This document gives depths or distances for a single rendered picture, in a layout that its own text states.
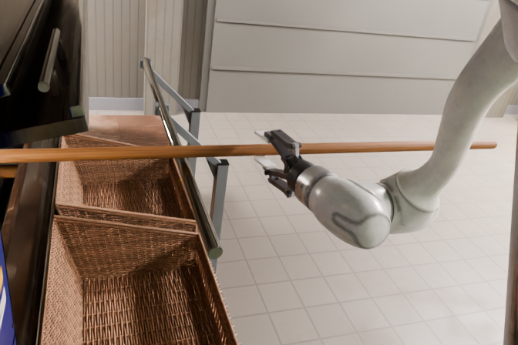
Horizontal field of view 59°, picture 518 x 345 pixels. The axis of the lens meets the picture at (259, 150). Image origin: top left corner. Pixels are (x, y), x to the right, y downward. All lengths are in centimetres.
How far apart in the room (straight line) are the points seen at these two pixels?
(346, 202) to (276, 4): 369
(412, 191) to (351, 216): 16
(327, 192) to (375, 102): 442
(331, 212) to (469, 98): 31
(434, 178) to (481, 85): 26
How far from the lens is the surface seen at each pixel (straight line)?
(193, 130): 205
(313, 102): 489
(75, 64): 91
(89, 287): 164
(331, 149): 124
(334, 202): 85
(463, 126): 76
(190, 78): 445
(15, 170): 109
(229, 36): 436
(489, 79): 70
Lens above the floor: 171
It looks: 26 degrees down
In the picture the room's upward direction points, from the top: 9 degrees clockwise
